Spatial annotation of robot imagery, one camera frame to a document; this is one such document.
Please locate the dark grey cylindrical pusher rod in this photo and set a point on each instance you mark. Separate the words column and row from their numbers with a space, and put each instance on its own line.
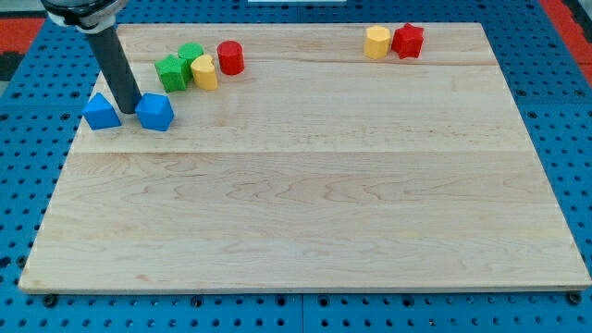
column 111, row 58

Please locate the green star block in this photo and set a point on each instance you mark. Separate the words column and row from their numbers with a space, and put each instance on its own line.
column 174, row 73

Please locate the yellow heart block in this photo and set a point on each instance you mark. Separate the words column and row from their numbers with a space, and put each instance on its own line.
column 204, row 74

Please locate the red star block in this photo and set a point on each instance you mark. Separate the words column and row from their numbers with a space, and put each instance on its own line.
column 408, row 41

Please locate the blue cube block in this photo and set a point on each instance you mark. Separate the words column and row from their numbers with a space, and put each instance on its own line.
column 155, row 112

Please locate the blue triangle block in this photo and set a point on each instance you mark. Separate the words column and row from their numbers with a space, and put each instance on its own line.
column 100, row 114

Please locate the green cylinder block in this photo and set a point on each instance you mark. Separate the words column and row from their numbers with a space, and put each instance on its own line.
column 190, row 51

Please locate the red cylinder block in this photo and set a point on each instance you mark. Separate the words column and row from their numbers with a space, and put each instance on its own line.
column 230, row 57

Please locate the wooden board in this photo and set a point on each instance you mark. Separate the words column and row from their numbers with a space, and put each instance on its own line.
column 315, row 170

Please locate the yellow hexagon block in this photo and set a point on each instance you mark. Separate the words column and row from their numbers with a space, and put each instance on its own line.
column 376, row 42

